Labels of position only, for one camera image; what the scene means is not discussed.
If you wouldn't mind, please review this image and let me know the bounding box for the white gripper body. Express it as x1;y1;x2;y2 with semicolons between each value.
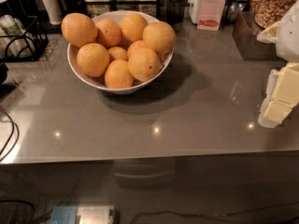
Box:
276;0;299;62

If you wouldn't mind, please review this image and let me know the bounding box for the orange front centre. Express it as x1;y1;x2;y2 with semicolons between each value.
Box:
105;60;135;89

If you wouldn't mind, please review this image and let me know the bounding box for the metal scoop spoon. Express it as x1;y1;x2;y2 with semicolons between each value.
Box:
226;0;248;22

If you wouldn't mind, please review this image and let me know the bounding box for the small orange in middle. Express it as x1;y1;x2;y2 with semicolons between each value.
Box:
108;47;128;61

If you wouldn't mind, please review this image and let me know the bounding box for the black cable left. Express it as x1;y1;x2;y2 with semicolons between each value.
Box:
0;107;21;161

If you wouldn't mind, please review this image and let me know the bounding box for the black wire rack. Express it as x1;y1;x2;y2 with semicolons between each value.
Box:
0;0;49;63

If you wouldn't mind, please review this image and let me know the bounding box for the white ceramic bowl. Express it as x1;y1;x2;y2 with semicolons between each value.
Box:
67;10;174;95

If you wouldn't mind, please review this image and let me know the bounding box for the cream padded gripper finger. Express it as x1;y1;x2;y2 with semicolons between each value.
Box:
258;63;299;128
257;21;280;44

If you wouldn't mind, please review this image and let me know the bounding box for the orange back centre left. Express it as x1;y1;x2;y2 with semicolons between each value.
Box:
95;19;122;48

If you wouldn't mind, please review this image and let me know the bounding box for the glass jar of nuts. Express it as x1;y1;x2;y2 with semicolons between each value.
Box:
249;0;297;28

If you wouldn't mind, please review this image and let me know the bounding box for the black cable bottom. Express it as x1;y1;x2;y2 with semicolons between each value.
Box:
129;203;299;224

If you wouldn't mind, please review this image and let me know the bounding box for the orange front right with spot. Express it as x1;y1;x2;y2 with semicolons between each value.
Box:
128;48;161;82

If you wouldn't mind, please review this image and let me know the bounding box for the orange partly hidden centre right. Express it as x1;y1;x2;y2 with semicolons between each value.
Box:
127;40;146;57

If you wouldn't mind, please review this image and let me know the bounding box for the orange front left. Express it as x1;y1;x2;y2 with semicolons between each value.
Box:
77;43;110;77

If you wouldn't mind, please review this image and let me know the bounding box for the orange rim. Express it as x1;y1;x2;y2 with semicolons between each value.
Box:
143;21;176;55

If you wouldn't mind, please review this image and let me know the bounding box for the black cable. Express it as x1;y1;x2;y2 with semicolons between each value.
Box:
0;107;21;161
129;203;299;224

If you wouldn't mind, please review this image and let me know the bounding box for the white paper cup stack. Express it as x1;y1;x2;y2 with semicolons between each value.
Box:
42;0;62;25

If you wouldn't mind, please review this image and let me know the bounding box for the dark metal box tray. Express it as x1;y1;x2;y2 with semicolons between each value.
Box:
232;12;280;61

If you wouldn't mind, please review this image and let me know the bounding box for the blue and silver box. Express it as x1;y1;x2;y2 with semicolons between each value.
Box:
50;205;115;224

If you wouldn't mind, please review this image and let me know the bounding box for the white appliance with fish label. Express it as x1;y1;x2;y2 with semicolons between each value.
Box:
188;0;226;31

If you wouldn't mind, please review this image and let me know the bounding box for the large orange far left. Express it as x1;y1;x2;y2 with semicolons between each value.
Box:
61;13;97;48

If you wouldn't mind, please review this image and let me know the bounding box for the black mesh cup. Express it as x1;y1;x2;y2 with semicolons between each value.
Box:
166;0;186;23

